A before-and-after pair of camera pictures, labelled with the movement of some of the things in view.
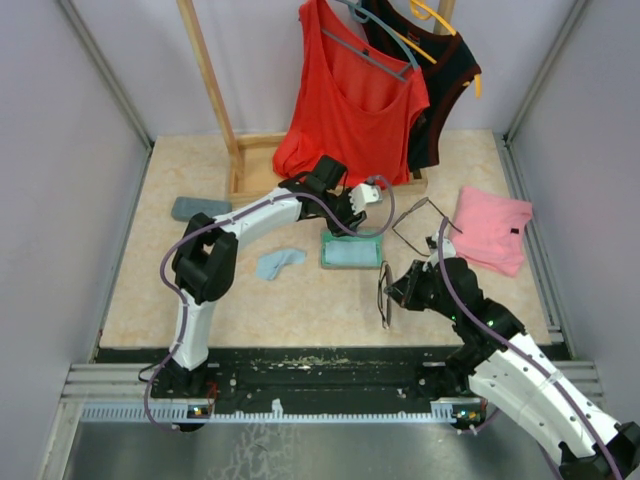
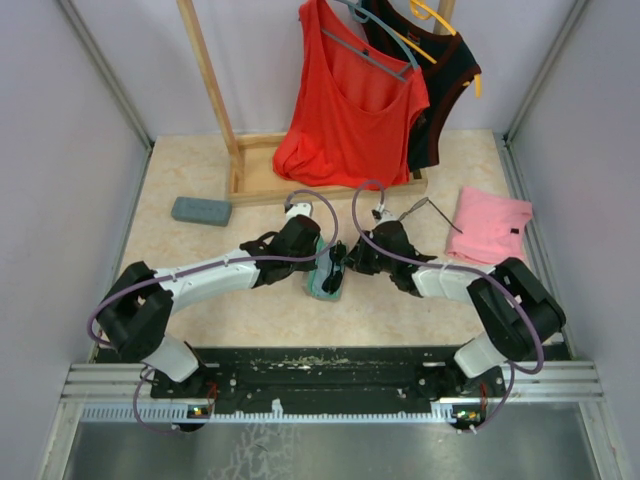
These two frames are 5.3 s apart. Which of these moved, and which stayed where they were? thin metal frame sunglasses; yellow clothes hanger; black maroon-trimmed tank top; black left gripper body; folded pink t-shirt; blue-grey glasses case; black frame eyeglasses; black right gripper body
Moved: black right gripper body; black left gripper body; black frame eyeglasses
Stayed: black maroon-trimmed tank top; yellow clothes hanger; folded pink t-shirt; thin metal frame sunglasses; blue-grey glasses case
